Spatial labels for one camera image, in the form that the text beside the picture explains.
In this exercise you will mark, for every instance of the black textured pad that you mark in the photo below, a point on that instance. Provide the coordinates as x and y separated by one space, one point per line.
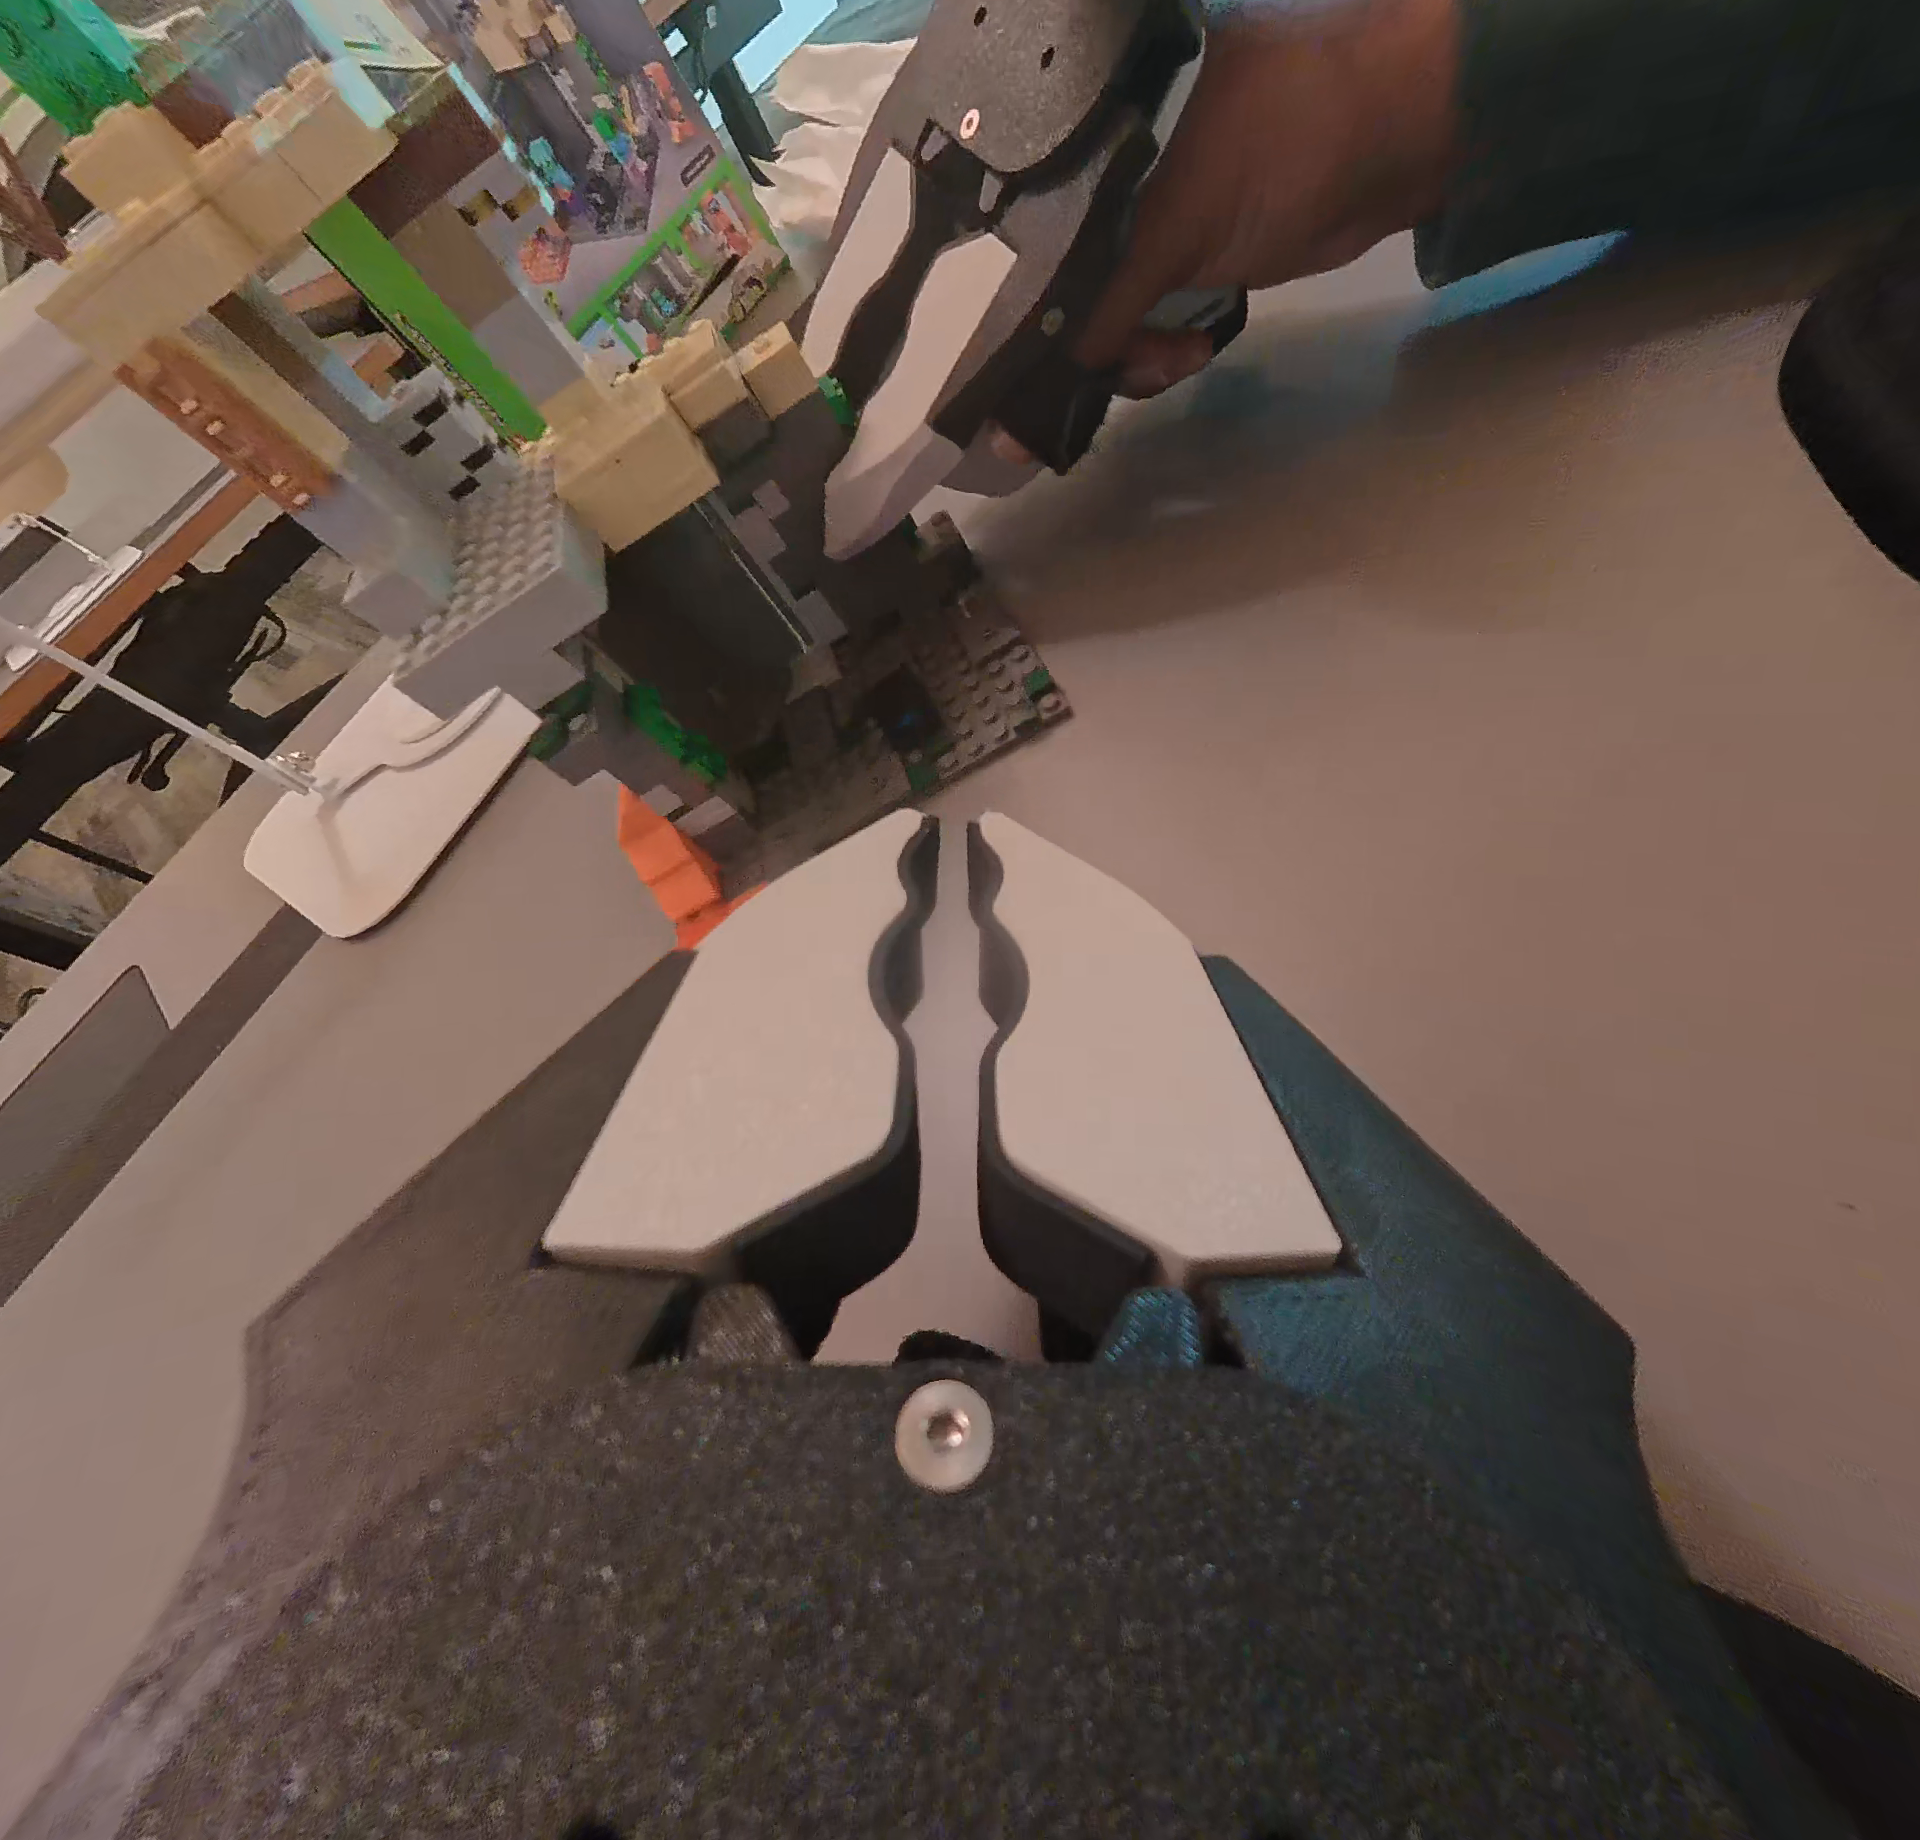
1867 417

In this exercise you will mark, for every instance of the person's right hand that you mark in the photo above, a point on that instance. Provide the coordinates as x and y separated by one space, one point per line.
1304 128

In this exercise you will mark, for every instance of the green toy set box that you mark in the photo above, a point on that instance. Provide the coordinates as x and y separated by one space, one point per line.
630 118

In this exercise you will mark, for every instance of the white book stand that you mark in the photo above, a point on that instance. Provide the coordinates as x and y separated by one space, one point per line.
390 834

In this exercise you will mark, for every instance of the wood-edged side table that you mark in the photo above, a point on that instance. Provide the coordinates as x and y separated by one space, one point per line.
104 625

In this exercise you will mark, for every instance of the toy brick building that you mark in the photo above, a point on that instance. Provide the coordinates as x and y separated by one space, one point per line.
659 443

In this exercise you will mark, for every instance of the grey desk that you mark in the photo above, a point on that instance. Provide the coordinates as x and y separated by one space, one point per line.
1500 821

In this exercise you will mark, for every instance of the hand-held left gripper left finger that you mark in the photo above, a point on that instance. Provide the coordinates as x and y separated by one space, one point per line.
750 1120

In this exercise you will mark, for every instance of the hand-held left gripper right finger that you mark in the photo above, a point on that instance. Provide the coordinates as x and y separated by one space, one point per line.
1168 1120

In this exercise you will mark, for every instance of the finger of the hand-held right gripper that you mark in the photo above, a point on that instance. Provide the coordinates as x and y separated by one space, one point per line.
860 252
928 356

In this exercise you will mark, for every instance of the black office chair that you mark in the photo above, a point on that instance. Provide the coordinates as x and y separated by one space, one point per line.
151 671

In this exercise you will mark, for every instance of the white paper bag pile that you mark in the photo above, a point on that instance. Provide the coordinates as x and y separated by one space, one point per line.
838 118

